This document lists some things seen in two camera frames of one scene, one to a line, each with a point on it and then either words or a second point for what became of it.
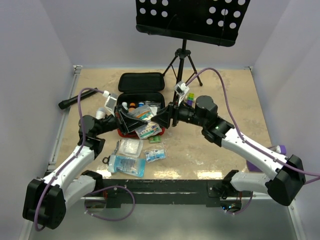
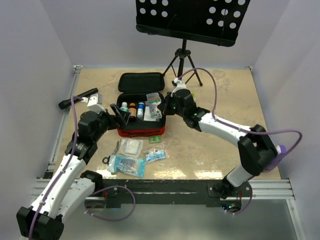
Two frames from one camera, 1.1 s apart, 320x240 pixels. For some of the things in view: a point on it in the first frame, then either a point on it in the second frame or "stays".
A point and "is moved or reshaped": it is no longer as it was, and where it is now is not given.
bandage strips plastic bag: x=145 y=113 is moved or reshaped
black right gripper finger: x=163 y=117 to x=166 y=106
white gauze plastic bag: x=131 y=147 stays
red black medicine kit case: x=141 y=93 stays
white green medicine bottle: x=125 y=105 stays
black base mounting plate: x=163 y=192 stays
